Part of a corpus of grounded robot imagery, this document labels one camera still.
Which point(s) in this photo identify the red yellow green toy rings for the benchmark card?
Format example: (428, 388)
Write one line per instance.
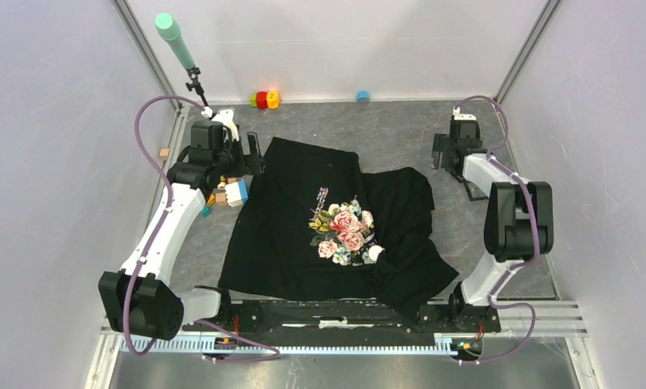
(265, 99)

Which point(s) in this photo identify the black floral t-shirt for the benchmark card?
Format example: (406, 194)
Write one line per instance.
(304, 232)

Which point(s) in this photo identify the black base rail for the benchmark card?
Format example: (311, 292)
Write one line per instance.
(347, 323)

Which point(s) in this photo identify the green microphone on stand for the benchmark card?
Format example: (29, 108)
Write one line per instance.
(170, 32)

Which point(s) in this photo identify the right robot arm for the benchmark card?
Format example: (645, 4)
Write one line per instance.
(519, 223)

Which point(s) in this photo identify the blue cup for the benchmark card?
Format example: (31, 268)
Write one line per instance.
(362, 97)

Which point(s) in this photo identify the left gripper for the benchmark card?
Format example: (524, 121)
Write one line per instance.
(254, 163)

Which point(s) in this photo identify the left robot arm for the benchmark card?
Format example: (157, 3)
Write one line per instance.
(138, 299)

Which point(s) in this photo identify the white and blue block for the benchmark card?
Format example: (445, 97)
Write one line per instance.
(236, 193)

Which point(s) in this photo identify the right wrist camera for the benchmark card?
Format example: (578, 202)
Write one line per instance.
(457, 115)

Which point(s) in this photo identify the wooden cube on rail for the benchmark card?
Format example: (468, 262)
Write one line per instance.
(164, 153)

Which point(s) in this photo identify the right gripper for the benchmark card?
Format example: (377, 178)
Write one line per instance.
(442, 143)

